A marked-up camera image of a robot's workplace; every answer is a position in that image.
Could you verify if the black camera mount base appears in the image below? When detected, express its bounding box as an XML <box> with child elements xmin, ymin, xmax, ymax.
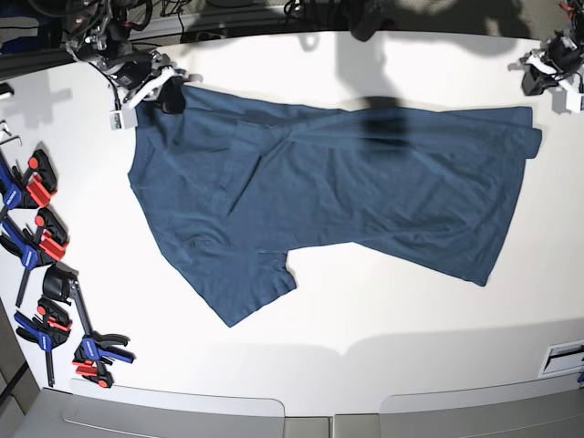
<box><xmin>349</xmin><ymin>0</ymin><xmax>392</xmax><ymax>42</ymax></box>

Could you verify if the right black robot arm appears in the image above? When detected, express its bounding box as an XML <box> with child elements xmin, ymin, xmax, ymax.
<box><xmin>66</xmin><ymin>1</ymin><xmax>187</xmax><ymax>114</ymax></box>

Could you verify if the metal hex key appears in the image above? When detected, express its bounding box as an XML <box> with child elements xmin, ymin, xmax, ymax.
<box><xmin>0</xmin><ymin>120</ymin><xmax>22</xmax><ymax>147</ymax></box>

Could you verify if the dark blue T-shirt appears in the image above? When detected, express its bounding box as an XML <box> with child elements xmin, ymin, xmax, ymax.
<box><xmin>128</xmin><ymin>87</ymin><xmax>542</xmax><ymax>326</ymax></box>

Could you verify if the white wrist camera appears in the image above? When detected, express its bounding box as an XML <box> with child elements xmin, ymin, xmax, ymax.
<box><xmin>565</xmin><ymin>90</ymin><xmax>583</xmax><ymax>113</ymax></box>
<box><xmin>109</xmin><ymin>109</ymin><xmax>138</xmax><ymax>130</ymax></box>

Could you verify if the blue red bar clamp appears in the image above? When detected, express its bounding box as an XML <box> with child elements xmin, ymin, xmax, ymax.
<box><xmin>1</xmin><ymin>207</ymin><xmax>68</xmax><ymax>308</ymax></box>
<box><xmin>14</xmin><ymin>297</ymin><xmax>72</xmax><ymax>388</ymax></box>
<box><xmin>43</xmin><ymin>266</ymin><xmax>135</xmax><ymax>388</ymax></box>
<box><xmin>1</xmin><ymin>149</ymin><xmax>57</xmax><ymax>220</ymax></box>

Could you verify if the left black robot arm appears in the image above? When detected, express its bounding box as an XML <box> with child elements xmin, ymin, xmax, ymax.
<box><xmin>520</xmin><ymin>0</ymin><xmax>583</xmax><ymax>106</ymax></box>

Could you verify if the person hand at edge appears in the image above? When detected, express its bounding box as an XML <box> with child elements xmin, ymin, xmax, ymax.
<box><xmin>0</xmin><ymin>83</ymin><xmax>14</xmax><ymax>100</ymax></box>

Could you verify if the bottom blue red bar clamp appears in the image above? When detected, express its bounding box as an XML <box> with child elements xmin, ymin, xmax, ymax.
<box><xmin>43</xmin><ymin>266</ymin><xmax>135</xmax><ymax>388</ymax></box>

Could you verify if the right grey chair back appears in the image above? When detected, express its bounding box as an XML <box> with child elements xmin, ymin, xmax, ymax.
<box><xmin>332</xmin><ymin>376</ymin><xmax>584</xmax><ymax>438</ymax></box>

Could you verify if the grey chair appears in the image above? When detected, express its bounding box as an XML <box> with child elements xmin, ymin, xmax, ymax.
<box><xmin>16</xmin><ymin>379</ymin><xmax>329</xmax><ymax>438</ymax></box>
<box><xmin>332</xmin><ymin>376</ymin><xmax>584</xmax><ymax>438</ymax></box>

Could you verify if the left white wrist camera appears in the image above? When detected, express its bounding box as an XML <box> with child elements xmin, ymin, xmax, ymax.
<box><xmin>565</xmin><ymin>90</ymin><xmax>583</xmax><ymax>113</ymax></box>

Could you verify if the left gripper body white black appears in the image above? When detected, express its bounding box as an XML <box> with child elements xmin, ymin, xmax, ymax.
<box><xmin>519</xmin><ymin>43</ymin><xmax>583</xmax><ymax>93</ymax></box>

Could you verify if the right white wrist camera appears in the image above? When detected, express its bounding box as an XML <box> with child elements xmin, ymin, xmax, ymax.
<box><xmin>109</xmin><ymin>109</ymin><xmax>138</xmax><ymax>130</ymax></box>

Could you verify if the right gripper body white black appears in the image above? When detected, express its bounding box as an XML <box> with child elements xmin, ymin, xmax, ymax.
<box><xmin>120</xmin><ymin>54</ymin><xmax>187</xmax><ymax>109</ymax></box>

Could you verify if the top blue red bar clamp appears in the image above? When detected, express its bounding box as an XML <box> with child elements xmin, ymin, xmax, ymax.
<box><xmin>1</xmin><ymin>149</ymin><xmax>57</xmax><ymax>220</ymax></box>

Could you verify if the left grey chair back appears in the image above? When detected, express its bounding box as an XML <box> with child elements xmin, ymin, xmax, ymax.
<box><xmin>16</xmin><ymin>379</ymin><xmax>329</xmax><ymax>438</ymax></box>

